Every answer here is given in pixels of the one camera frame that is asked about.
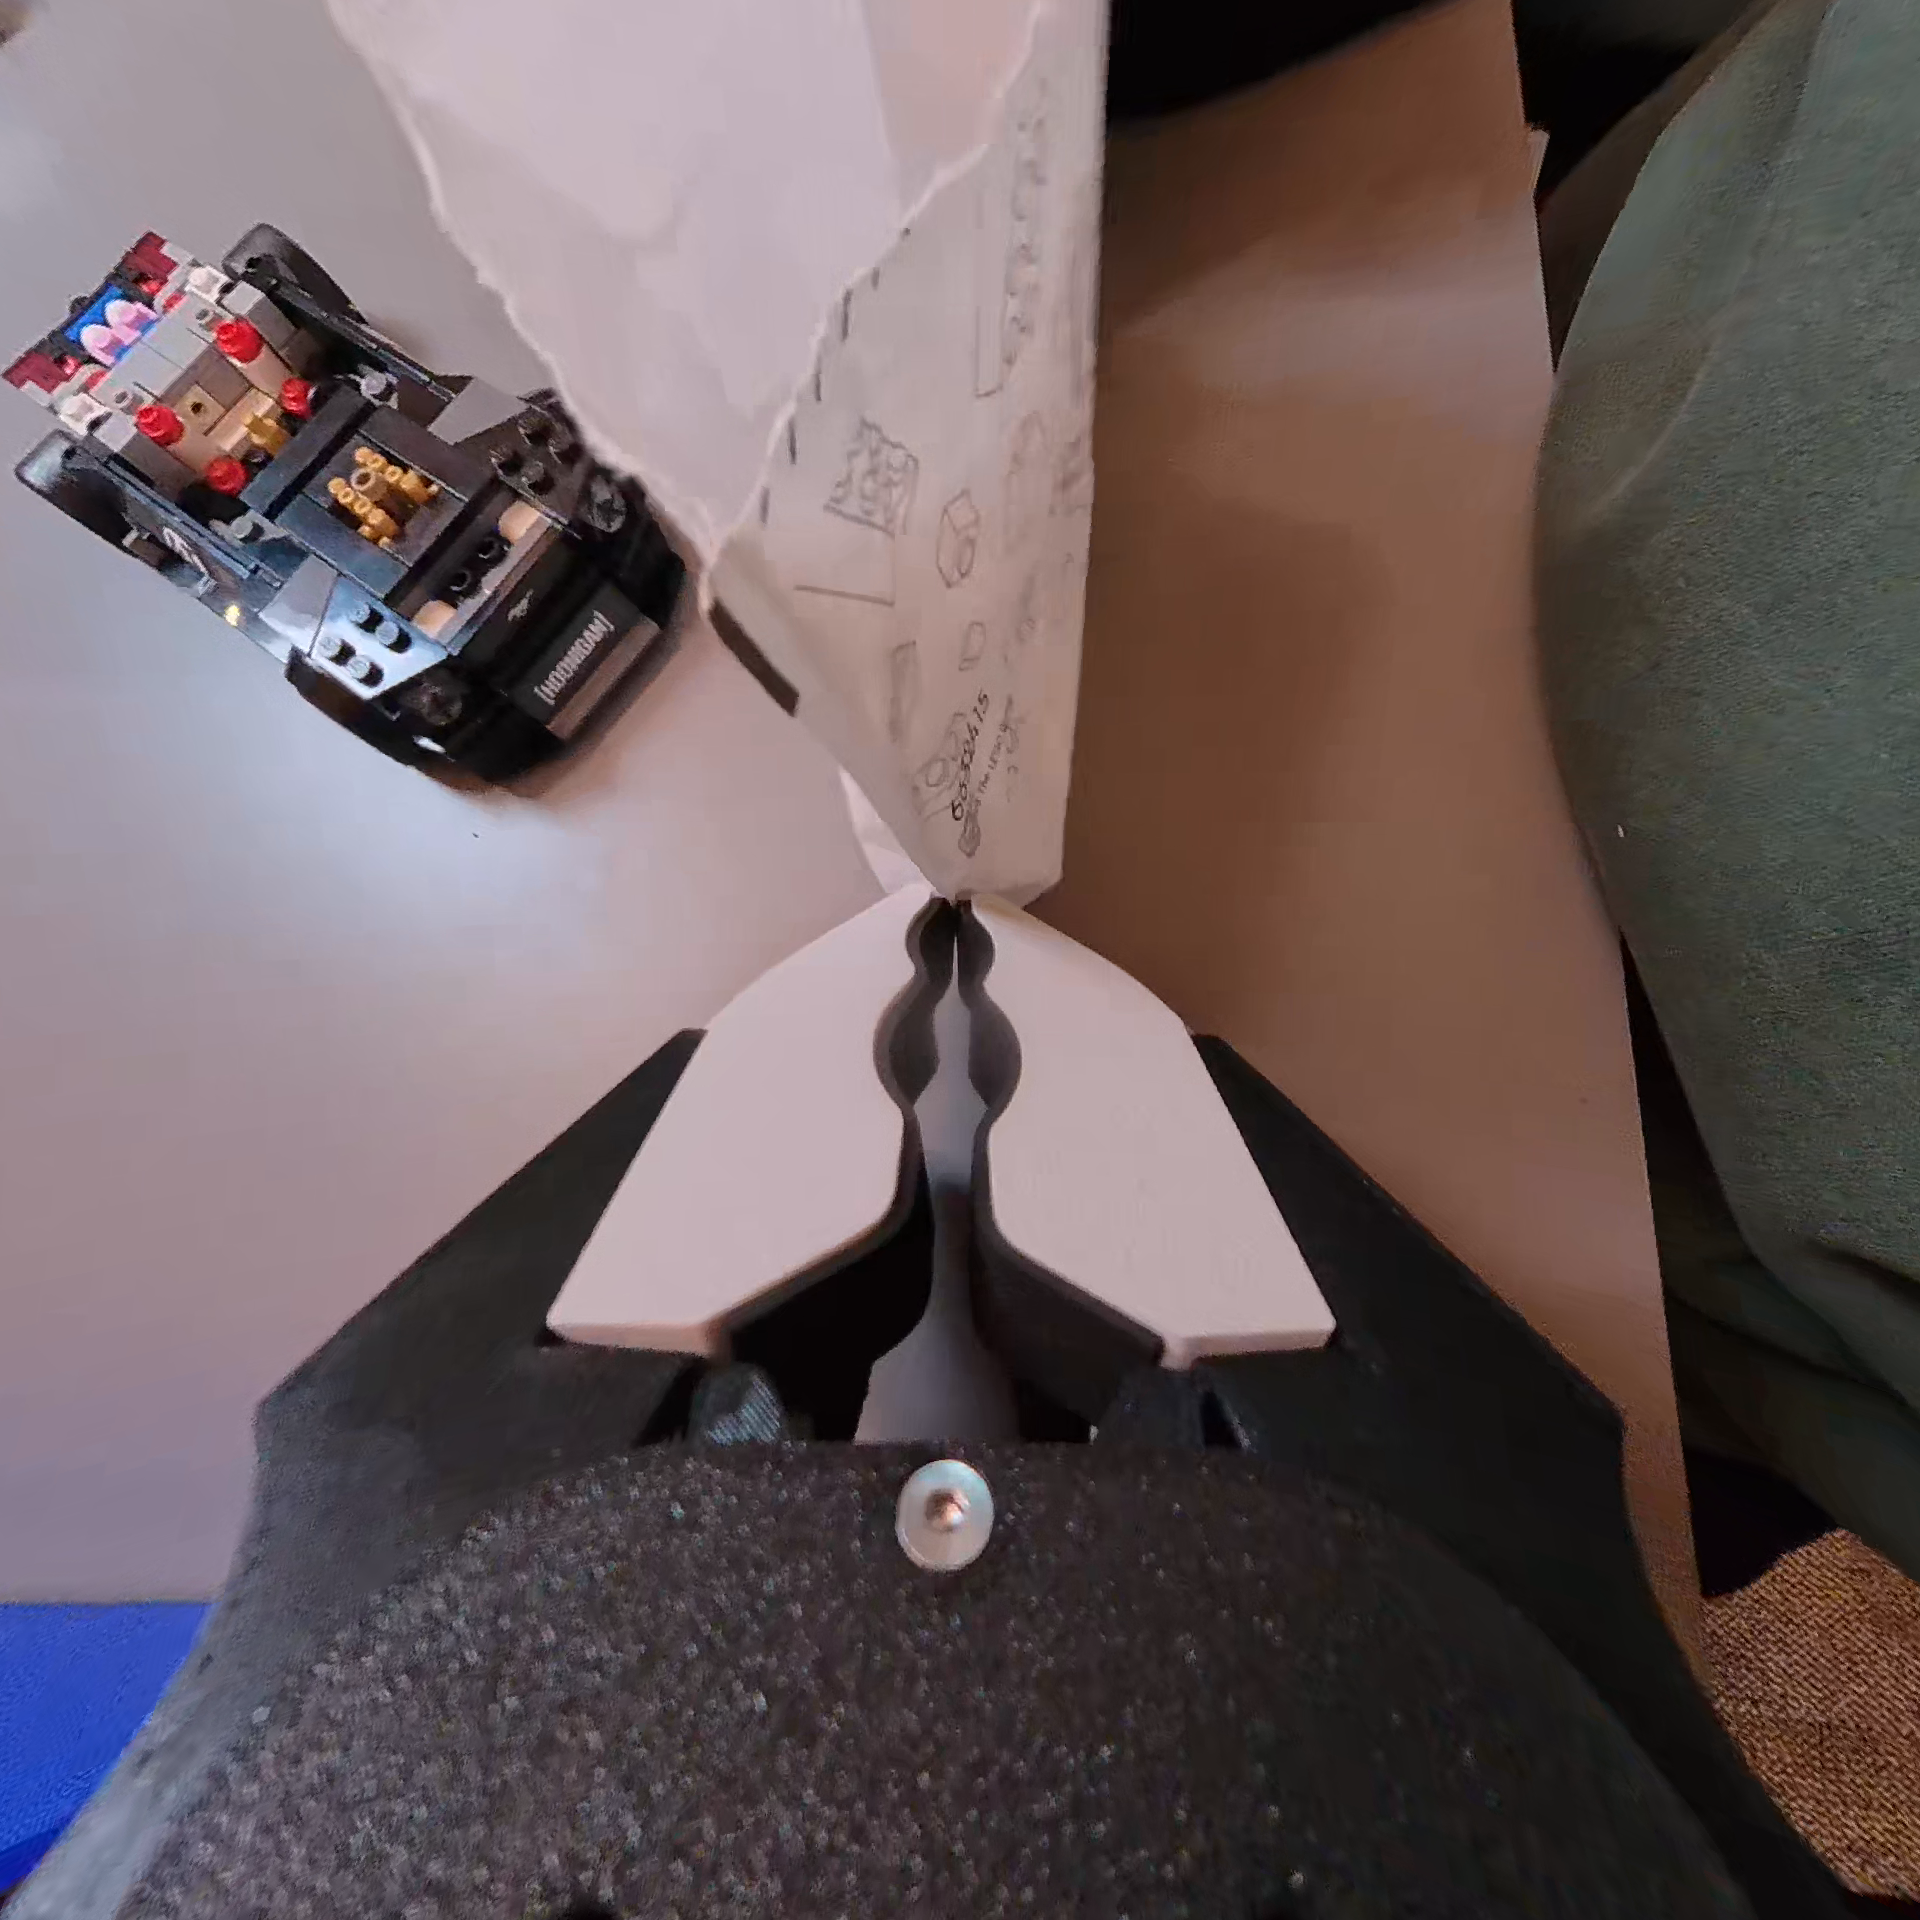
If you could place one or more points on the blue plastic bin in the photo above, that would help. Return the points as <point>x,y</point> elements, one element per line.
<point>75,1726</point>

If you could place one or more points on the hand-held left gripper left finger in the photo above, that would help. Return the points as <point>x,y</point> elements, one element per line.
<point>751,1170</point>

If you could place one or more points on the white paper bag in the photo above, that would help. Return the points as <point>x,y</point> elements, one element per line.
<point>671,225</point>

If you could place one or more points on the person's green sweater torso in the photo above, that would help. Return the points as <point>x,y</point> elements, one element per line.
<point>1769,603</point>

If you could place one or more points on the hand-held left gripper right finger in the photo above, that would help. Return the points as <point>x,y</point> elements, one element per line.
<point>1137,1183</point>

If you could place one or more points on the black lego car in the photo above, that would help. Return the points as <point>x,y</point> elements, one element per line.
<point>373,571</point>

